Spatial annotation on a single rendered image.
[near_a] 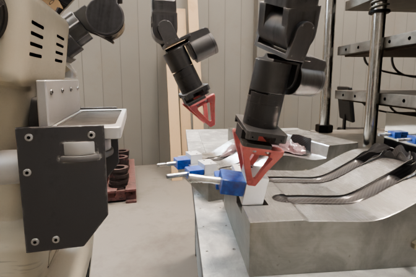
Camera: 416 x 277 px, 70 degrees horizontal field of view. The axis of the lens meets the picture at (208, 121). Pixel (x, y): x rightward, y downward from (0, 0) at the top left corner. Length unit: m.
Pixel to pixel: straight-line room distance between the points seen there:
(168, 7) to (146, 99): 3.16
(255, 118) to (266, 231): 0.17
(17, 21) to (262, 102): 0.33
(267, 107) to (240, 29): 3.67
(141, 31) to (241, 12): 1.32
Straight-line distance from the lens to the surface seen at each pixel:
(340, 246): 0.55
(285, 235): 0.50
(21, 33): 0.42
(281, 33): 0.44
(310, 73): 0.51
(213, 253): 0.57
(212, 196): 0.77
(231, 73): 4.03
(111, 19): 0.70
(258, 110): 0.47
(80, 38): 0.72
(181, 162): 0.88
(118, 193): 2.87
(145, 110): 3.85
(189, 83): 0.72
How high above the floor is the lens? 1.10
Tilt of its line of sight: 8 degrees down
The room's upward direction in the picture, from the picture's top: straight up
